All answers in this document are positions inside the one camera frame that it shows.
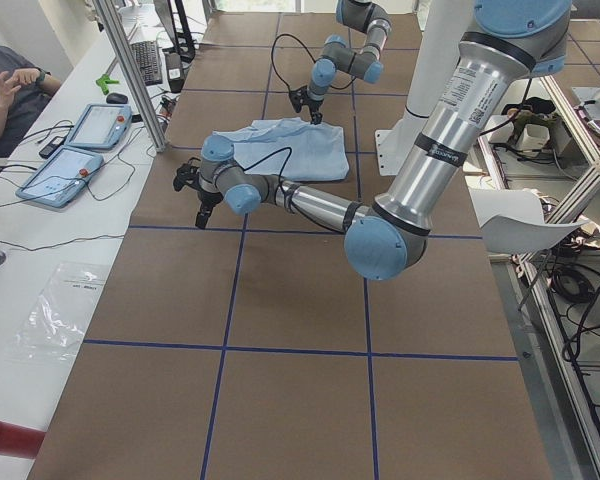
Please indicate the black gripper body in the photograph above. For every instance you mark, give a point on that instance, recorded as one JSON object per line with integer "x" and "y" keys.
{"x": 311, "y": 103}
{"x": 208, "y": 198}

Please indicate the light blue button shirt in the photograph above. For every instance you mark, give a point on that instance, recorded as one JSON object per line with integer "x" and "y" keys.
{"x": 298, "y": 150}

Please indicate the upper blue teach pendant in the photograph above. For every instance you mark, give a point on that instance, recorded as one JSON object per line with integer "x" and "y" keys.
{"x": 100, "y": 127}

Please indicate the blue teach pendant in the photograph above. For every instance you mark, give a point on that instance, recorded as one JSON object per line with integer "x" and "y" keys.
{"x": 100, "y": 127}
{"x": 61, "y": 178}

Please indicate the black computer mouse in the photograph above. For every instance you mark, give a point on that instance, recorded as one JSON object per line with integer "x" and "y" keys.
{"x": 116, "y": 98}

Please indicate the brown table mat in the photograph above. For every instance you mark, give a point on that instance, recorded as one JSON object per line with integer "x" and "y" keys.
{"x": 252, "y": 350}

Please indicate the lower blue teach pendant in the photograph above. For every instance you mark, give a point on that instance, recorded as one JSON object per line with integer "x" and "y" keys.
{"x": 61, "y": 178}

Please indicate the green plastic tool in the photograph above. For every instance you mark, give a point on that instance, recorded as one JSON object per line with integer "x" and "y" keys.
{"x": 104, "y": 82}

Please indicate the black keyboard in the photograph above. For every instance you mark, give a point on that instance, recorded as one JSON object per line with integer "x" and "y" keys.
{"x": 147, "y": 57}

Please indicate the black mobile phone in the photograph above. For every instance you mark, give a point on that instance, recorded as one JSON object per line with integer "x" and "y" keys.
{"x": 51, "y": 147}

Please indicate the clear plastic bag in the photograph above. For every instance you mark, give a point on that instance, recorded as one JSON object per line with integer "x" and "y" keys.
{"x": 55, "y": 328}

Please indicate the seated person grey shirt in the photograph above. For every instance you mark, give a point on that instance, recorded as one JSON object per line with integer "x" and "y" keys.
{"x": 25, "y": 91}

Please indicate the red fire extinguisher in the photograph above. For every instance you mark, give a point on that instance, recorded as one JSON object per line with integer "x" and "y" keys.
{"x": 19, "y": 441}

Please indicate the wrist black camera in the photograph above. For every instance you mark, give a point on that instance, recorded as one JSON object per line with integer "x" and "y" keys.
{"x": 297, "y": 98}
{"x": 187, "y": 175}

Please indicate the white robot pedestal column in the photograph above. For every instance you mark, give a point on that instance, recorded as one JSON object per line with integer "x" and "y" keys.
{"x": 420, "y": 100}

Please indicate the aluminium frame post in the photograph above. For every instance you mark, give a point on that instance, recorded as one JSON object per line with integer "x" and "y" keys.
{"x": 115, "y": 31}

